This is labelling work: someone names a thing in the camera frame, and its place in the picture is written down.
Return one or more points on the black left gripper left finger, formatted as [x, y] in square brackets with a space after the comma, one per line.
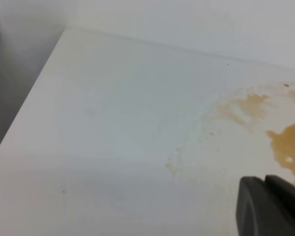
[258, 213]

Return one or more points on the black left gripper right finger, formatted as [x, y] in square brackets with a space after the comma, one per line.
[284, 192]

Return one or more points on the brown coffee stain puddle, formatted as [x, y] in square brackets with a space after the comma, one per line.
[246, 132]

